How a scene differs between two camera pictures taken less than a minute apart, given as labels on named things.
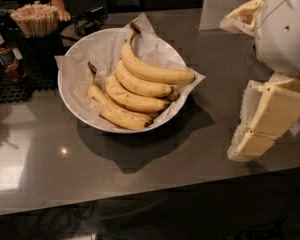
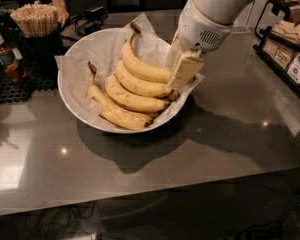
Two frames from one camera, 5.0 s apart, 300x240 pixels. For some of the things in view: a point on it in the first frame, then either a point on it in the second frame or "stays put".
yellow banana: (113, 112) stays put
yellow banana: (145, 71) stays put
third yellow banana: (132, 99) stays put
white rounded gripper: (284, 34) → (199, 28)
